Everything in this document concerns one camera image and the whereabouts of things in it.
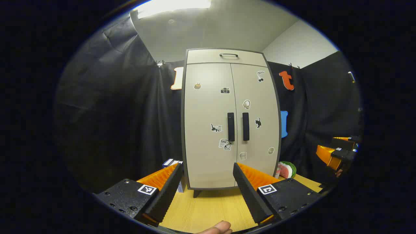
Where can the beige cabinet door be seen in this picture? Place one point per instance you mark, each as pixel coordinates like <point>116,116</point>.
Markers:
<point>256,91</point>
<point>204,107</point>

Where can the beige double-door shoe cabinet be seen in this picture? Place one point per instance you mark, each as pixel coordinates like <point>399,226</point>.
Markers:
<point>204,56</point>

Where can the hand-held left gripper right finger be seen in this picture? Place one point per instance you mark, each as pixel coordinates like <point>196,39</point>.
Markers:
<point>248,191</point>

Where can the black backdrop cloth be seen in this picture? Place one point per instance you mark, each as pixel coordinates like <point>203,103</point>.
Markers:
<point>113,113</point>

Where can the white and blue book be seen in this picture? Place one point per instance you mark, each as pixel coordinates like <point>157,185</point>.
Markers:
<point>174,163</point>

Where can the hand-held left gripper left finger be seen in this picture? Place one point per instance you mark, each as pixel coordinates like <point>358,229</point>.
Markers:
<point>169,191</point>

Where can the watermelon slice toy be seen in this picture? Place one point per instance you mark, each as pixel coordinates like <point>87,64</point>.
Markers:
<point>286,169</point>

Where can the ceiling light panel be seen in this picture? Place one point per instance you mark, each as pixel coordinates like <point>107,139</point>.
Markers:
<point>172,6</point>

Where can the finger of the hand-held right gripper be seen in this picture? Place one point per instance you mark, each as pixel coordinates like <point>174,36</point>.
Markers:
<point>344,142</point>
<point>328,156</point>

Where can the black cloth clip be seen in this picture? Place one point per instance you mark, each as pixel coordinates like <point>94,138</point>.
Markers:
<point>160,63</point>
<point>294,66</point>

